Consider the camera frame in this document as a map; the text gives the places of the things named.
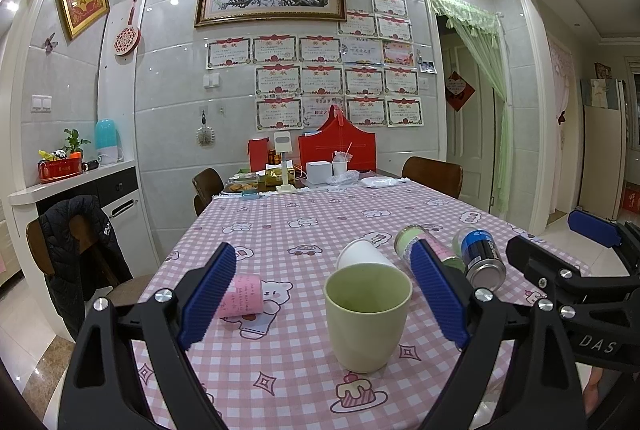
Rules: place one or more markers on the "red tin box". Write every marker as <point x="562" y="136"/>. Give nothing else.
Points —
<point x="59" y="170"/>

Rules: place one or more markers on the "small potted plant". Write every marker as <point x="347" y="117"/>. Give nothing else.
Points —
<point x="75" y="142"/>

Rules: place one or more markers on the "red diamond door sign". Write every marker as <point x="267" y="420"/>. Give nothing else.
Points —
<point x="456" y="90"/>

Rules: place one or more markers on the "green pink can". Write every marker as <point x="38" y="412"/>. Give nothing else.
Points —
<point x="419" y="242"/>

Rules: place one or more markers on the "white desk lamp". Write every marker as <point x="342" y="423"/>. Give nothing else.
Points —
<point x="285" y="159"/>

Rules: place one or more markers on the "white tissue pack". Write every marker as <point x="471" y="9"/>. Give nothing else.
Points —
<point x="380" y="182"/>

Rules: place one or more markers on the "round red paper-cut ornament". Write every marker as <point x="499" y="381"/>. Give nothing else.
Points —
<point x="125" y="40"/>

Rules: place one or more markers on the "pink sheer curtain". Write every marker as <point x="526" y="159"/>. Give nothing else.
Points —
<point x="560" y="109"/>

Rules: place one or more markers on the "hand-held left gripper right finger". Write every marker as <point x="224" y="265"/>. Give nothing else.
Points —
<point x="440" y="297"/>

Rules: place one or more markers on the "red gift box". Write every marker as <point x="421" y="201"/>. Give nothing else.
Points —
<point x="320" y="149"/>

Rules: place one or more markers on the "gold box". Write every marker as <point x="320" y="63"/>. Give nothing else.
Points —
<point x="277" y="176"/>

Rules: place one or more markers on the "red floor box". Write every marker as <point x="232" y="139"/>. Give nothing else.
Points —
<point x="631" y="197"/>

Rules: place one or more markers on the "white refrigerator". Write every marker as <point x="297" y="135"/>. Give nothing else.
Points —
<point x="600" y="149"/>

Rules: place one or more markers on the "small wall photo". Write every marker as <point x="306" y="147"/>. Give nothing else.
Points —
<point x="427" y="66"/>

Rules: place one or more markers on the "plate of snacks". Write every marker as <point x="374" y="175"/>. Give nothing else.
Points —
<point x="241" y="186"/>

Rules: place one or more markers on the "blue metal can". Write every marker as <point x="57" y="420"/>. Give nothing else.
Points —
<point x="481" y="259"/>

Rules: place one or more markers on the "white paper cup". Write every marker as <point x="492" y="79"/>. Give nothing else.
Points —
<point x="361" y="255"/>

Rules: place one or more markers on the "green lace curtain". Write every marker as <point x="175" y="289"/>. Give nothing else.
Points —
<point x="487" y="74"/>

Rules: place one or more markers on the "pale green cup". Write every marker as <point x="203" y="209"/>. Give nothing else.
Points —
<point x="364" y="317"/>

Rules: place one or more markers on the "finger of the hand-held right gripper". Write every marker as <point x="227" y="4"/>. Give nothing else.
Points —
<point x="545" y="265"/>
<point x="595" y="227"/>

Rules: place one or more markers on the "white wall switch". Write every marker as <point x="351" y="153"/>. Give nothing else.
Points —
<point x="41" y="102"/>
<point x="211" y="80"/>

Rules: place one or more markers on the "group of wall certificates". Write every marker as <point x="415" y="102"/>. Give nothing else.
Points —
<point x="320" y="79"/>

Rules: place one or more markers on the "white door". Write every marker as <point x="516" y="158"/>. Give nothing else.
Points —
<point x="475" y="134"/>

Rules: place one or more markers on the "black puffer jacket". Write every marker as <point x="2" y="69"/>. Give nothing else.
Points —
<point x="70" y="255"/>

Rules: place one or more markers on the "hanging grey brush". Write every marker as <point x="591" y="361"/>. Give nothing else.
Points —
<point x="204" y="134"/>

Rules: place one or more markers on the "white cup with straws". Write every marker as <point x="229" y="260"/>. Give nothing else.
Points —
<point x="340" y="165"/>

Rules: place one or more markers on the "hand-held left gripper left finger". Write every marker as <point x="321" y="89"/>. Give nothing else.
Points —
<point x="206" y="297"/>

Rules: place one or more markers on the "white sideboard cabinet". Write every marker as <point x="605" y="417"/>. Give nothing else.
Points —
<point x="117" y="200"/>

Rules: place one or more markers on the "white square box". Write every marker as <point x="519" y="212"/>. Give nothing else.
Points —
<point x="318" y="175"/>

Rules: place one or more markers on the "pink checkered tablecloth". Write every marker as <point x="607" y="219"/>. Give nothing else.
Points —
<point x="300" y="260"/>

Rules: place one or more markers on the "clear plastic bag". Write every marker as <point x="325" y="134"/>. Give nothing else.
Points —
<point x="345" y="179"/>

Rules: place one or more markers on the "teal white humidifier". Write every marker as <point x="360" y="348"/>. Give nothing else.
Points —
<point x="107" y="140"/>

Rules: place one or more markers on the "small red gift bag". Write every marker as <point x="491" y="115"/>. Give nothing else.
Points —
<point x="257" y="154"/>

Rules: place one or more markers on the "brown chair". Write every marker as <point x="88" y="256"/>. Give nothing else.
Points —
<point x="434" y="175"/>
<point x="35" y="245"/>
<point x="207" y="187"/>

